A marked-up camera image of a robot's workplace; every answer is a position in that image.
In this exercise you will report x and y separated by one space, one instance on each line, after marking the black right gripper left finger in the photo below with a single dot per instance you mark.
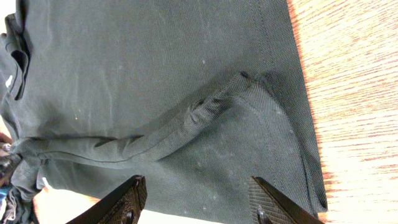
122 206

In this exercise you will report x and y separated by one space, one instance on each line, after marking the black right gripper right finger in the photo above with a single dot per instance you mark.
270 206

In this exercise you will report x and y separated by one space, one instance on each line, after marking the black polo shirt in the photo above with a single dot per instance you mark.
196 96

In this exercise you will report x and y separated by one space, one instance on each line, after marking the blue polo shirt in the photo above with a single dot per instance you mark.
8 205

